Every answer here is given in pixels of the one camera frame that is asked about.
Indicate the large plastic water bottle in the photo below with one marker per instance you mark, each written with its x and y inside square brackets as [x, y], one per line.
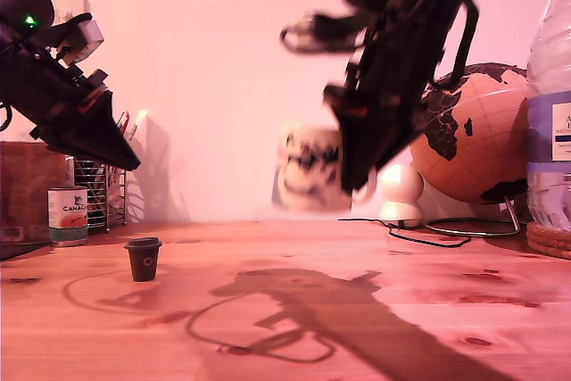
[551, 86]

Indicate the white wall light switch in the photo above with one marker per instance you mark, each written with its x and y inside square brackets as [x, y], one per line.
[73, 4]

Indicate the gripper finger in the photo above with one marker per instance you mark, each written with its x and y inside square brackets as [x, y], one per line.
[107, 126]
[392, 131]
[357, 144]
[76, 140]

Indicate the cork coaster stack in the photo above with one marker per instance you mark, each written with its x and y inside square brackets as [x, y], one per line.
[551, 242]

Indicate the arm camera box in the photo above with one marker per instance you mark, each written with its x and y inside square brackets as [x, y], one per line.
[87, 39]
[308, 26]

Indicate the dark brown coffee capsule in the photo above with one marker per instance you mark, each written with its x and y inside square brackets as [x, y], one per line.
[143, 260]

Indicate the red pencil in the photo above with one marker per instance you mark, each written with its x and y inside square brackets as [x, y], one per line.
[125, 120]

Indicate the labelled tin can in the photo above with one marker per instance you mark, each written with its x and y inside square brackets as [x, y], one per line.
[68, 220]

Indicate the brown wooden box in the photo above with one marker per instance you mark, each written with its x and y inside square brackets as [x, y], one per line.
[27, 184]

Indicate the white printed coffee mug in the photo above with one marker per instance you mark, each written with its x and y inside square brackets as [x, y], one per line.
[308, 167]

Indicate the white-tipped brush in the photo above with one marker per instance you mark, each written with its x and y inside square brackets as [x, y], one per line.
[140, 120]

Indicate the metal globe stand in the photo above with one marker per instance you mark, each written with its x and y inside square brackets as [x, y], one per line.
[513, 216]

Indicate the white round camera device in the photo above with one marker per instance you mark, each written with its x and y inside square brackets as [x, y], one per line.
[400, 184]

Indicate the cork globe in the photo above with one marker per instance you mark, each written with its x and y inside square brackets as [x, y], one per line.
[486, 144]

